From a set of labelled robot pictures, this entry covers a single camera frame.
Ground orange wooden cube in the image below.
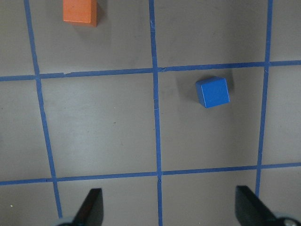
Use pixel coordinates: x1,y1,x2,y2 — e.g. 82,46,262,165
63,0,97,27

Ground blue wooden cube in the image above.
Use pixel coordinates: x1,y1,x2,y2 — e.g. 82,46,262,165
195,76,230,108

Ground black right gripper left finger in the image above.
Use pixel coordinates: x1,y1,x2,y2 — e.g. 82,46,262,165
72,188,104,226

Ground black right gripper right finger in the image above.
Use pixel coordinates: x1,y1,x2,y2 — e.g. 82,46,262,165
235,186,282,226

